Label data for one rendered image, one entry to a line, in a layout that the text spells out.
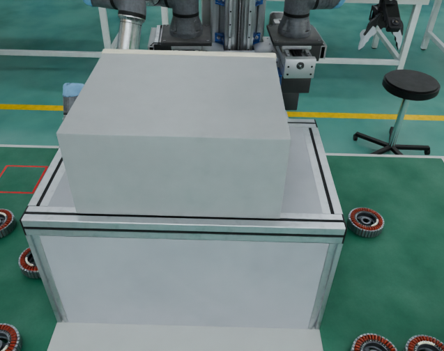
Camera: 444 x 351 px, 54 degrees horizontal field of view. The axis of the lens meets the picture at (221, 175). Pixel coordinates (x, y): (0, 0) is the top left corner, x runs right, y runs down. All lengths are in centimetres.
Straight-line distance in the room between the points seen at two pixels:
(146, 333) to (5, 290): 42
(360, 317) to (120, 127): 80
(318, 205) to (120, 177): 43
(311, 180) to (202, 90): 33
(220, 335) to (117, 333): 26
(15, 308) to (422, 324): 108
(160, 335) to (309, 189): 53
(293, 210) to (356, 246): 51
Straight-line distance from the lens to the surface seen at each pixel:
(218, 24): 223
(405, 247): 149
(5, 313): 133
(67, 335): 124
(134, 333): 120
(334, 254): 101
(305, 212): 96
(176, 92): 95
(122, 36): 162
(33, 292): 134
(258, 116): 87
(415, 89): 292
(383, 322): 128
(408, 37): 420
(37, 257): 107
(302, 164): 109
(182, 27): 201
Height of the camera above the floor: 175
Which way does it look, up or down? 38 degrees down
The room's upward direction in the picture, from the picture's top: 1 degrees clockwise
